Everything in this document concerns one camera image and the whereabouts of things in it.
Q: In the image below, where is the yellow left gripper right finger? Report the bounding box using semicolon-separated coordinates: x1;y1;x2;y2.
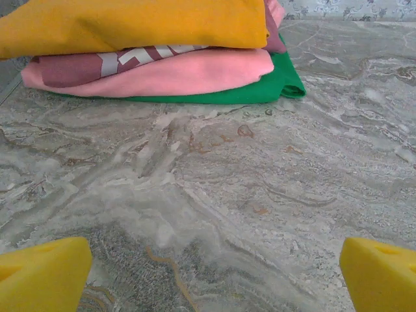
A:
339;237;416;312

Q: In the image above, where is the pink folded t-shirt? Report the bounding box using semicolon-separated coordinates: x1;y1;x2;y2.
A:
21;0;286;98

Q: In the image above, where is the green folded t-shirt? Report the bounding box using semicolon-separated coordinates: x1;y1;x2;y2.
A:
64;32;307;105

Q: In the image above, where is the orange folded t-shirt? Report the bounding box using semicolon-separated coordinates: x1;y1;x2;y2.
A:
0;0;271;61

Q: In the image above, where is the maroon t-shirt with white print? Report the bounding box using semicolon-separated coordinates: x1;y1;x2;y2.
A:
31;0;287;88

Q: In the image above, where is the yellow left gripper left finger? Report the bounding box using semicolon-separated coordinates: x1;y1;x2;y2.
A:
0;236;94;312

